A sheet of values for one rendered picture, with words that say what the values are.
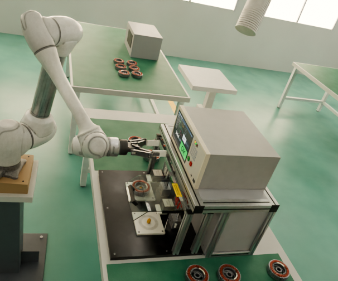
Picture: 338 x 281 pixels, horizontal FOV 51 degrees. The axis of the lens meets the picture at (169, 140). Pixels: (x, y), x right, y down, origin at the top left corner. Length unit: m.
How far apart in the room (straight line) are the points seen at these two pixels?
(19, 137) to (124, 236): 0.73
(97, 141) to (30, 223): 1.59
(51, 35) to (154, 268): 1.16
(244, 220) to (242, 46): 5.57
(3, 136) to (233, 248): 1.29
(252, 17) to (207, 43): 4.14
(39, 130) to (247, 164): 1.11
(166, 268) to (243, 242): 0.43
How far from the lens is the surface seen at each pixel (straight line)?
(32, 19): 1.70
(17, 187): 2.01
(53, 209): 3.00
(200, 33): 6.69
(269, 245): 2.13
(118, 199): 2.01
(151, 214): 1.95
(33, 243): 2.76
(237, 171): 1.68
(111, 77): 3.41
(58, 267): 2.65
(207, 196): 1.65
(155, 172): 2.01
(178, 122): 1.88
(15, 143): 1.94
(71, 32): 1.79
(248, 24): 2.68
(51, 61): 1.66
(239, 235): 1.87
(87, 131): 1.46
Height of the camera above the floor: 2.14
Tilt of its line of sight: 32 degrees down
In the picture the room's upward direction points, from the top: 16 degrees clockwise
